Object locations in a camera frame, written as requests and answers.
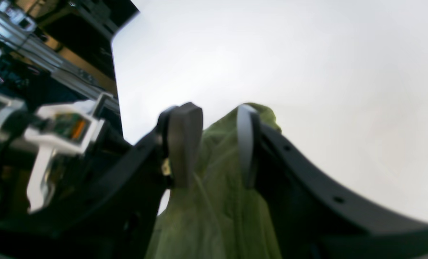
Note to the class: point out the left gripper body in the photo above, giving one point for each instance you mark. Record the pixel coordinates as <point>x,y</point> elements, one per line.
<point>40,189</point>

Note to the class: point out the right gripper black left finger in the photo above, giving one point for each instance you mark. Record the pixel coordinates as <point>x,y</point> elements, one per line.
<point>113,216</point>

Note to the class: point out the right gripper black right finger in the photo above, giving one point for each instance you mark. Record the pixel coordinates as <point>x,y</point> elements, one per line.
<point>313,216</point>

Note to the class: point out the olive green T-shirt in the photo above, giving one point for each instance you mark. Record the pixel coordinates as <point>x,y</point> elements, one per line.
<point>216,217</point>

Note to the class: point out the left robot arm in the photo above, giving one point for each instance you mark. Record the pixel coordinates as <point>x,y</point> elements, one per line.
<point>24,145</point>

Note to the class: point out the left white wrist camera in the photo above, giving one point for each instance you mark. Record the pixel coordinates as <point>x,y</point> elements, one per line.
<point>66,128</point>

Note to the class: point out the aluminium frame rail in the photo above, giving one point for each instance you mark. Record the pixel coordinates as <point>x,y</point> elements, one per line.
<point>69,39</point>

